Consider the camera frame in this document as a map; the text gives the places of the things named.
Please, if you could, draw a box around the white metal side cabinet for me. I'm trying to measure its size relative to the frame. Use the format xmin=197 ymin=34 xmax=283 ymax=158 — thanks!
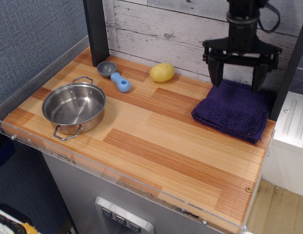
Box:
xmin=262 ymin=92 xmax=303 ymax=196

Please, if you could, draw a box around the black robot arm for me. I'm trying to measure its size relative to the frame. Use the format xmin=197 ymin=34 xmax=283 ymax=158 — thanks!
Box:
xmin=202 ymin=0 xmax=282 ymax=92

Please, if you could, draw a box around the black left vertical post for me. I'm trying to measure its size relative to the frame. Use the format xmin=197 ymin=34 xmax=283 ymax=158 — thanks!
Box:
xmin=83 ymin=0 xmax=110 ymax=67

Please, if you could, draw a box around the stainless steel pot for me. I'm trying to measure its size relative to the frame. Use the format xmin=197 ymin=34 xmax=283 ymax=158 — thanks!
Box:
xmin=41 ymin=76 xmax=106 ymax=140

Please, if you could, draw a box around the clear acrylic table guard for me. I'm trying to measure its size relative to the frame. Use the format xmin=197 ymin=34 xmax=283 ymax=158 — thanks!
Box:
xmin=1 ymin=48 xmax=275 ymax=234

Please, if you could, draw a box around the yellow toy potato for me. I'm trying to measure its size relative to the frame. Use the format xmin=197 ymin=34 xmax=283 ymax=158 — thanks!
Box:
xmin=149 ymin=63 xmax=175 ymax=82

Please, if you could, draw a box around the silver dispenser button panel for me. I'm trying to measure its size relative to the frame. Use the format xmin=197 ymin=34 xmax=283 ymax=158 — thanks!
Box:
xmin=95 ymin=196 xmax=155 ymax=234

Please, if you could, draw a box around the purple cloth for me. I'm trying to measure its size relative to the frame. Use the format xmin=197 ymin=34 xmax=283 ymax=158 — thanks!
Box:
xmin=191 ymin=79 xmax=275 ymax=144

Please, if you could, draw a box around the black mesh cable sleeve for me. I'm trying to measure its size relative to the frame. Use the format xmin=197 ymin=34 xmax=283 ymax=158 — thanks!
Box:
xmin=0 ymin=212 xmax=26 ymax=234

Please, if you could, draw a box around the black vertical post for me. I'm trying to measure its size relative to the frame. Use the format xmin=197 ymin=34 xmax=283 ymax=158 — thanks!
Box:
xmin=269 ymin=23 xmax=303 ymax=121
xmin=83 ymin=0 xmax=110 ymax=67

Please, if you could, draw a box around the yellow cloth scrap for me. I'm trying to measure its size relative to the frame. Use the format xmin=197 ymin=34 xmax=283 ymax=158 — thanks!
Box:
xmin=21 ymin=223 xmax=39 ymax=234

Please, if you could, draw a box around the black right vertical post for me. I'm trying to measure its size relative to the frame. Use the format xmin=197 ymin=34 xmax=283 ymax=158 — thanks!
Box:
xmin=269 ymin=23 xmax=303 ymax=121

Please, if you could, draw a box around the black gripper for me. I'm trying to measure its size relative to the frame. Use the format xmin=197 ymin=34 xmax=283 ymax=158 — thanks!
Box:
xmin=202 ymin=20 xmax=282 ymax=92

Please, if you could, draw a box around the blue grey toy scoop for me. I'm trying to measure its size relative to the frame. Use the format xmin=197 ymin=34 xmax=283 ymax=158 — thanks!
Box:
xmin=97 ymin=61 xmax=131 ymax=93

